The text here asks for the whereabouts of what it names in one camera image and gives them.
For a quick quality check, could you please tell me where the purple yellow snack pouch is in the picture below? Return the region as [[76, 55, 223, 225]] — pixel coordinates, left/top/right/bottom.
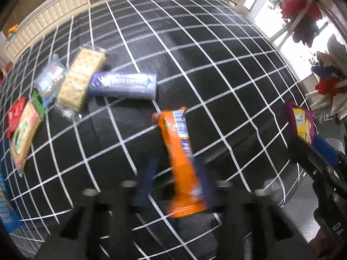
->
[[284, 102, 315, 144]]

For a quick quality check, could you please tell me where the orange snack bar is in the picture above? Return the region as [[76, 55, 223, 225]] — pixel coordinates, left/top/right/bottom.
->
[[152, 107, 207, 218]]

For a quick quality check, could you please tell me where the purple Doublemint gum box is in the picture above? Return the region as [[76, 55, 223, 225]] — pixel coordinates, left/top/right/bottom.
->
[[87, 70, 157, 100]]

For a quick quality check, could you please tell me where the green cracker pack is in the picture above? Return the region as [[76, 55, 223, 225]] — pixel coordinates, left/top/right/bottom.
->
[[11, 91, 45, 177]]

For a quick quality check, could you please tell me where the clear soda cracker pack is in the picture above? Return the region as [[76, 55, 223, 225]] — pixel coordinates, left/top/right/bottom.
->
[[56, 46, 106, 113]]

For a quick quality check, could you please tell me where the small clear blue pastry bag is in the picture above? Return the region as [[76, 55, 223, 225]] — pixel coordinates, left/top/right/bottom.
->
[[34, 54, 68, 108]]

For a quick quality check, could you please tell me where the small red snack pouch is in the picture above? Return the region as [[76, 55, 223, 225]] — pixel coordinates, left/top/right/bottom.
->
[[6, 96, 26, 138]]

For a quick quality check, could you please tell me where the black white checkered tablecloth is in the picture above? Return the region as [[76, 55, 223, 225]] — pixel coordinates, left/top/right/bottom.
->
[[0, 0, 311, 260]]

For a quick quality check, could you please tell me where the blue plastic basket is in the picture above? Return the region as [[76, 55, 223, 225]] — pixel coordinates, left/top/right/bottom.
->
[[0, 174, 21, 234]]

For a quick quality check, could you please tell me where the cream TV cabinet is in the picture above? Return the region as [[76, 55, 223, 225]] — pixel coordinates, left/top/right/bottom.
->
[[3, 0, 112, 64]]

